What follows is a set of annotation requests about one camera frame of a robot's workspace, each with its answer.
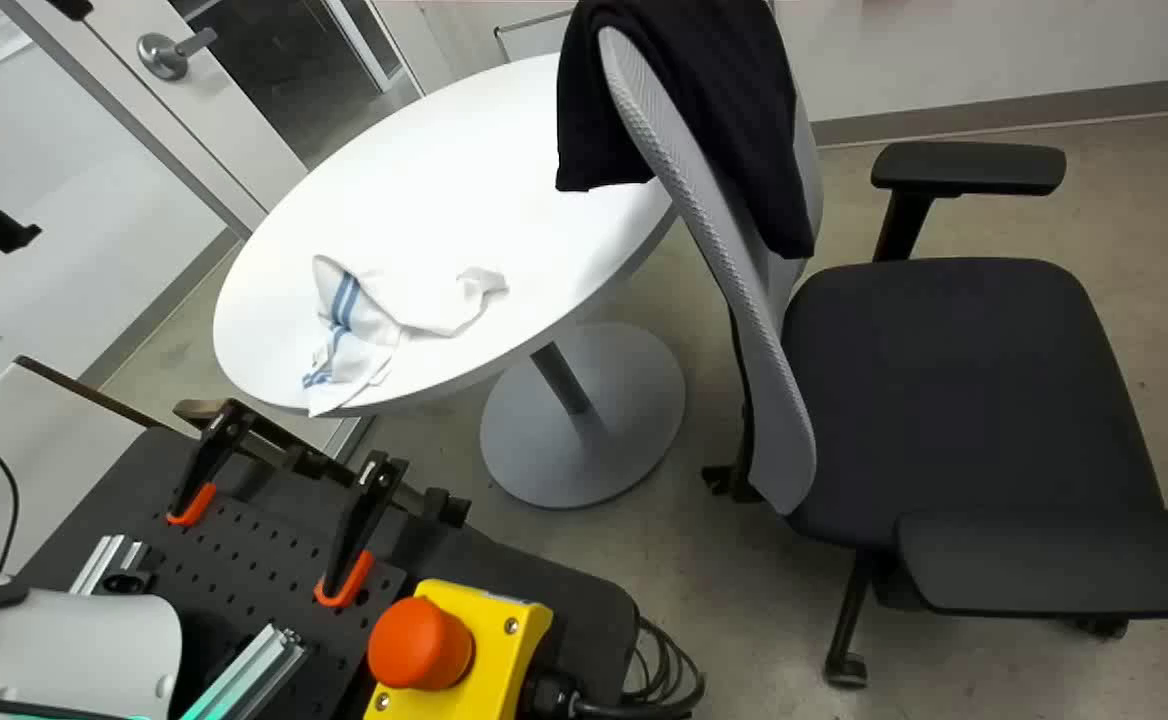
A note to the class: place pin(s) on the silver door handle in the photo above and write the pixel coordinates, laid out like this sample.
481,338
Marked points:
170,59

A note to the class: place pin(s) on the white cloth with blue stripes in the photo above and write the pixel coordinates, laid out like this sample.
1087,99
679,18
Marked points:
368,312

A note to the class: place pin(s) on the orange-tipped black clamp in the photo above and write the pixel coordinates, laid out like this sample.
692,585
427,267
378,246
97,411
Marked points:
351,558
220,429

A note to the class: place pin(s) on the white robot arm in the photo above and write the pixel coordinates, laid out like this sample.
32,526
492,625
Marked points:
90,659

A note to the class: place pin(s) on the orange-tipped black clamp right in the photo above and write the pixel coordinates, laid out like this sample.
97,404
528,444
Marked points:
351,558

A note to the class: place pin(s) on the black garment on chair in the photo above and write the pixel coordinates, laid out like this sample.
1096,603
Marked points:
728,77

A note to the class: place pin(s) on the orange-tipped black clamp left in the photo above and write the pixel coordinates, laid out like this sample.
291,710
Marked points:
220,429

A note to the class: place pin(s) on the yellow emergency stop box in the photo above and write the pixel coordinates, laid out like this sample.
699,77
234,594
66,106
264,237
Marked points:
453,655

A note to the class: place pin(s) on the black perforated mounting board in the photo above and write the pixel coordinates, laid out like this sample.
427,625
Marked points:
260,550

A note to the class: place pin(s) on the aluminium extrusion bar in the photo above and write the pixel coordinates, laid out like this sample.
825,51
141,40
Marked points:
248,677

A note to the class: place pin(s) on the round white table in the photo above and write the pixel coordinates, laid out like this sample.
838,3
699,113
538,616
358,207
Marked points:
467,176

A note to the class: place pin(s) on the grey office chair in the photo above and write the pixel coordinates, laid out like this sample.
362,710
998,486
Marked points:
952,420

